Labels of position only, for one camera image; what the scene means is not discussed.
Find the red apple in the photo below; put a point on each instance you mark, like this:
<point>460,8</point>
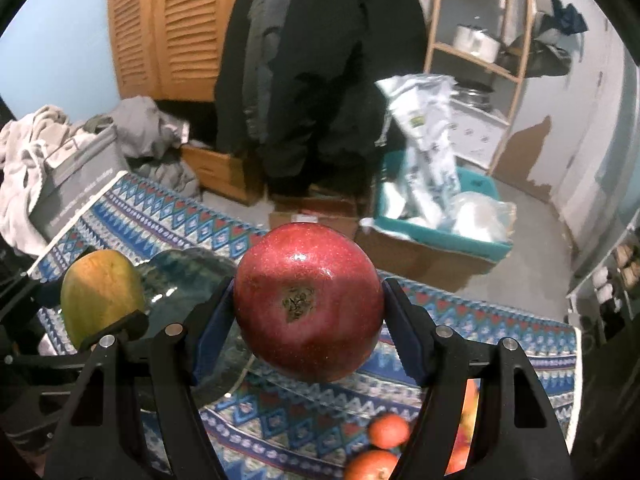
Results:
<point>310,300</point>

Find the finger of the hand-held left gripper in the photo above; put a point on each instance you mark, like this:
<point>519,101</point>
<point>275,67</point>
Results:
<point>30,285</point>
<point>130,327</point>

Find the wooden drawer chest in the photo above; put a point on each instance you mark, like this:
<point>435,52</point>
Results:
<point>220,170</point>

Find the white printed bag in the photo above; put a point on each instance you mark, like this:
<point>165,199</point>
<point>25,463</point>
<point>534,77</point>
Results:
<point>425,125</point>

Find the grey box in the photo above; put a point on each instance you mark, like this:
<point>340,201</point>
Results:
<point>75,175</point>

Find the yellow green mango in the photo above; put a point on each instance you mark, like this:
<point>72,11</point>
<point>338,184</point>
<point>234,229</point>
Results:
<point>100,290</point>

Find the dark blue hanging garment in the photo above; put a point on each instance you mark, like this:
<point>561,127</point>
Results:
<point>567,17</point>

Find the orange red fruit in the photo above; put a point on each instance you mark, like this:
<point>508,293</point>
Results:
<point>469,405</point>

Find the metal shoe rack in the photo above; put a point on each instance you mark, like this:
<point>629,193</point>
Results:
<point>590,305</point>

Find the white plastic basket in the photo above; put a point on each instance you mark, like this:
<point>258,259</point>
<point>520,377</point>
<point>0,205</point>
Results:
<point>475,132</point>

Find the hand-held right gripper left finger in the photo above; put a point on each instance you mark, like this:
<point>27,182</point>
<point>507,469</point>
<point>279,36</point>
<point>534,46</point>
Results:
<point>210,335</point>

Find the wooden louvered cabinet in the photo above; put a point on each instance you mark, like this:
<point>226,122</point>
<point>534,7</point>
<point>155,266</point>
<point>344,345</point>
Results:
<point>170,25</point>

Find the black coat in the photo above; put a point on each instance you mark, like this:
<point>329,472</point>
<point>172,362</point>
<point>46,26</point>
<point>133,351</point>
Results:
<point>330,70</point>

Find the grey coat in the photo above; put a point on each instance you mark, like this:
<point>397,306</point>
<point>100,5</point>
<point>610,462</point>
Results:
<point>262,60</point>

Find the clear plastic bag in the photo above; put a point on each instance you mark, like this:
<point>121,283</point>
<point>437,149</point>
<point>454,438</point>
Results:
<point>482,217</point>

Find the grey clothes pile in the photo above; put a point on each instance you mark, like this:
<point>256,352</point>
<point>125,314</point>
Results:
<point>145,125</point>

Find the white door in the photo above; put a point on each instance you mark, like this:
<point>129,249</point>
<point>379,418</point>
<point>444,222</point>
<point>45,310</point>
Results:
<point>600,135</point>

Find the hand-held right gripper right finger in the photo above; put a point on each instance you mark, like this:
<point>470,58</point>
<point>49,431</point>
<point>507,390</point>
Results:
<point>407,335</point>

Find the large cardboard box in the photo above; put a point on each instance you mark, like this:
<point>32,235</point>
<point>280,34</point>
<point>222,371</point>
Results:
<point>415,265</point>

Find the orange tangerine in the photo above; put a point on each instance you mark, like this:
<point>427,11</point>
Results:
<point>389,431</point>
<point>372,466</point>

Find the wooden shelf rack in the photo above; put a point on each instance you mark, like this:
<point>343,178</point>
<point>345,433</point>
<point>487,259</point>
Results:
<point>520,55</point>

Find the blue patterned cloth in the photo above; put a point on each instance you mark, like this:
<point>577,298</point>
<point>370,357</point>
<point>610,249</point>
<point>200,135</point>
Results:
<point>300,420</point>

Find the beige cloth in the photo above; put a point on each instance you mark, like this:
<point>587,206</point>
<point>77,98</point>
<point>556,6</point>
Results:
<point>25,145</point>

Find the dark grey hanging garment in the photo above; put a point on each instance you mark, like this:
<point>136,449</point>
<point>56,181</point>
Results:
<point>542,55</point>

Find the flat cardboard box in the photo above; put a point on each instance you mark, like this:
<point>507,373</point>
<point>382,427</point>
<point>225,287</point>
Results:
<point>315,215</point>

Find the teal box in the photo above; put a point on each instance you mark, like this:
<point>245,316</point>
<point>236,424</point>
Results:
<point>440,240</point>

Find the metal bowl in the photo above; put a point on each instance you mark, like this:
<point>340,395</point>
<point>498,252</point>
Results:
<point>472,94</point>

